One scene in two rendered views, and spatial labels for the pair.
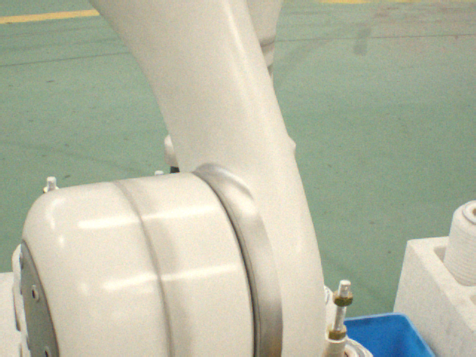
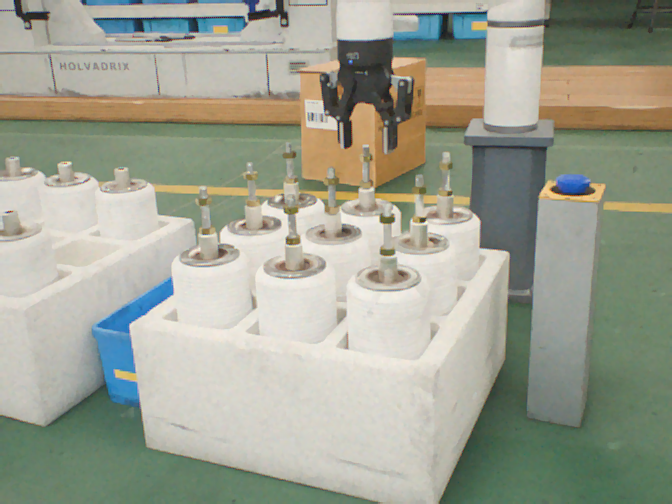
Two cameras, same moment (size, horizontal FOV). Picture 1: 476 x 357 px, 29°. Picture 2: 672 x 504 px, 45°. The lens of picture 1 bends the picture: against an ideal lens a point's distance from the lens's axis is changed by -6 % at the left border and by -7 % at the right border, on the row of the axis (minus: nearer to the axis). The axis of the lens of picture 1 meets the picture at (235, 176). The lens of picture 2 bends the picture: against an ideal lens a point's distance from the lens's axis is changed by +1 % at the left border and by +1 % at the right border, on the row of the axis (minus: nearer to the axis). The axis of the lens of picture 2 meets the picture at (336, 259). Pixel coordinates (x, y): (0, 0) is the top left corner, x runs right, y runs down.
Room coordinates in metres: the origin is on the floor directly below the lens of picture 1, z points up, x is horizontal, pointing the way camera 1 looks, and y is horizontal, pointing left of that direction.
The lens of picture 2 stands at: (1.53, 0.70, 0.60)
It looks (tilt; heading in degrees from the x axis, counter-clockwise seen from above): 21 degrees down; 221
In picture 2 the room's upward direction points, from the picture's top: 2 degrees counter-clockwise
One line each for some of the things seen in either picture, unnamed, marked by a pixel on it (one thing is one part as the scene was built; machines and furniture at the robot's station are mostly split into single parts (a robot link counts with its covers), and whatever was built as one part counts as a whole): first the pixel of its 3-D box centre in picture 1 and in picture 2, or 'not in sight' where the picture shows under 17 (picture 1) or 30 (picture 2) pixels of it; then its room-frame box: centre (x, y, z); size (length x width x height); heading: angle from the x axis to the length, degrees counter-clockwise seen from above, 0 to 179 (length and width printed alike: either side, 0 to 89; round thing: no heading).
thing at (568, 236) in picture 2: not in sight; (563, 307); (0.63, 0.30, 0.16); 0.07 x 0.07 x 0.31; 17
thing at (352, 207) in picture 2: not in sight; (367, 208); (0.67, 0.01, 0.25); 0.08 x 0.08 x 0.01
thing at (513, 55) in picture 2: not in sight; (512, 77); (0.29, 0.03, 0.39); 0.09 x 0.09 x 0.17; 26
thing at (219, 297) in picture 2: not in sight; (216, 321); (0.93, -0.03, 0.16); 0.10 x 0.10 x 0.18
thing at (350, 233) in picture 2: not in sight; (333, 234); (0.78, 0.04, 0.25); 0.08 x 0.08 x 0.01
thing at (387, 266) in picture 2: not in sight; (388, 267); (0.86, 0.19, 0.26); 0.02 x 0.02 x 0.03
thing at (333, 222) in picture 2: not in sight; (333, 225); (0.78, 0.04, 0.26); 0.02 x 0.02 x 0.03
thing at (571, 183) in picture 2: not in sight; (572, 185); (0.63, 0.30, 0.32); 0.04 x 0.04 x 0.02
